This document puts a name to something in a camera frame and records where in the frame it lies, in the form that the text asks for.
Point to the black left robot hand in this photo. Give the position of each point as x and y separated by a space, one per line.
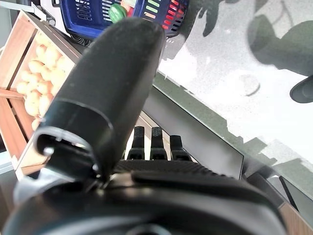
107 80

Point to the blue plastic shopping basket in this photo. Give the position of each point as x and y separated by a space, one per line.
93 17

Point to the yellow potato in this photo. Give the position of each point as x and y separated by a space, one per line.
22 88
32 102
45 104
28 76
35 124
52 57
46 73
41 51
42 39
44 87
36 66

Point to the green bell pepper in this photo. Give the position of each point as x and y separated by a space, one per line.
117 13

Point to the red tomato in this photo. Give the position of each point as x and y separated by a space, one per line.
129 10

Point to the wooden produce crate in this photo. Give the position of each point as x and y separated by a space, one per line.
14 54

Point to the dark display shelf panel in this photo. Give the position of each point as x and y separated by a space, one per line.
195 137

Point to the black robot foot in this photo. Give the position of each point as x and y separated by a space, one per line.
303 91

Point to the wooden shelf board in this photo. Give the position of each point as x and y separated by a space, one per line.
298 222

